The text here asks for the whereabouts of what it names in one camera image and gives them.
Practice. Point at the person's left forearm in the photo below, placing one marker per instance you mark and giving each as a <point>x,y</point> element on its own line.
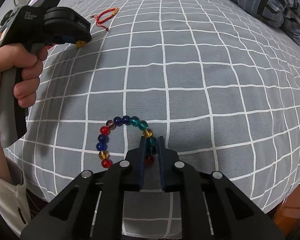
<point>2,197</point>

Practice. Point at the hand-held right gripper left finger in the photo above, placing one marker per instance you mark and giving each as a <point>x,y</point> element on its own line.
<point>143,160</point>

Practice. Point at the wooden bed frame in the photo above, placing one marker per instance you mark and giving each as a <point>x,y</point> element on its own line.
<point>292,216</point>

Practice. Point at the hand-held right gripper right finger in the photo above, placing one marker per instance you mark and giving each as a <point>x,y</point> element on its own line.
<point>160,160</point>

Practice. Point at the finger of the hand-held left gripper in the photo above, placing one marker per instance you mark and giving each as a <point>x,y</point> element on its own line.
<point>65,40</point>

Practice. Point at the person's left hand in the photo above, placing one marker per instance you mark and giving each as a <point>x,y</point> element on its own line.
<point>27,62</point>

